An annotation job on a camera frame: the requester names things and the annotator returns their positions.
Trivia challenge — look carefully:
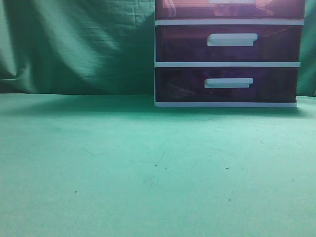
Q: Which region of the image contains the translucent purple drawer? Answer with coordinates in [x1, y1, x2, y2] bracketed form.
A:
[155, 67, 298, 103]
[156, 25, 302, 62]
[155, 0, 305, 20]

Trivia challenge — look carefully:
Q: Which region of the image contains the green cloth backdrop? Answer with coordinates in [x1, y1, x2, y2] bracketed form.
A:
[0, 0, 316, 237]

